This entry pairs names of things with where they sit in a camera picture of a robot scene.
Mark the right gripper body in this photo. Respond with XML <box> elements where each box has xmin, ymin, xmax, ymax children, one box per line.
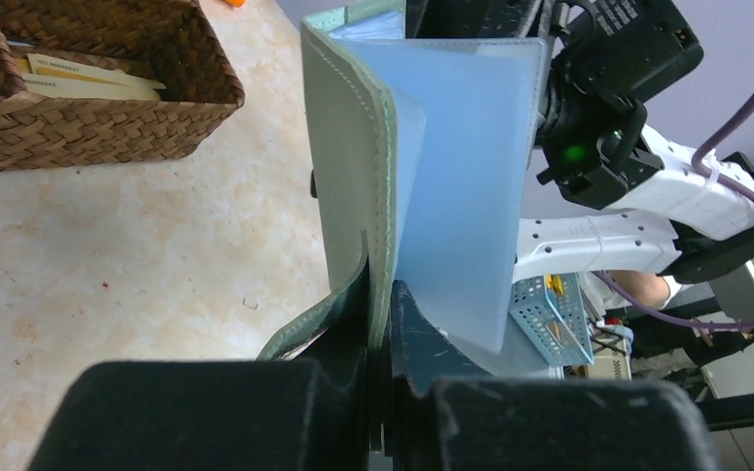
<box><xmin>405</xmin><ymin>0</ymin><xmax>704</xmax><ymax>210</ymax></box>

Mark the green card holder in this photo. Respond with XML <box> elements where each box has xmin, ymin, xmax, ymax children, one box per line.
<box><xmin>256</xmin><ymin>0</ymin><xmax>551</xmax><ymax>362</ymax></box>

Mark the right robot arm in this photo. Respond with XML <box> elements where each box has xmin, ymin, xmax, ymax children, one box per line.
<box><xmin>405</xmin><ymin>1</ymin><xmax>754</xmax><ymax>284</ymax></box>

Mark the brown wicker divided basket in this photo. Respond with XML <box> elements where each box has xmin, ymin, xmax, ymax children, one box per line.
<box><xmin>0</xmin><ymin>0</ymin><xmax>245</xmax><ymax>172</ymax></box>

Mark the gold card in basket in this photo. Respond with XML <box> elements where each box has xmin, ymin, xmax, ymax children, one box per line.
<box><xmin>16</xmin><ymin>53</ymin><xmax>166</xmax><ymax>101</ymax></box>

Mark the person in background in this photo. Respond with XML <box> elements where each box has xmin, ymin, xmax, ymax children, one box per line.
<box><xmin>579</xmin><ymin>270</ymin><xmax>754</xmax><ymax>380</ymax></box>

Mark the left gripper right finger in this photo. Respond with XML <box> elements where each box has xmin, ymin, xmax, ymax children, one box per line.
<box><xmin>386</xmin><ymin>281</ymin><xmax>721</xmax><ymax>470</ymax></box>

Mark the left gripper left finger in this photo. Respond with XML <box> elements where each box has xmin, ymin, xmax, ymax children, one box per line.
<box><xmin>29</xmin><ymin>262</ymin><xmax>369</xmax><ymax>470</ymax></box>

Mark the blue perforated storage bin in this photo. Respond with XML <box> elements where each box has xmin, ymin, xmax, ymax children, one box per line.
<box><xmin>509</xmin><ymin>274</ymin><xmax>594</xmax><ymax>367</ymax></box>

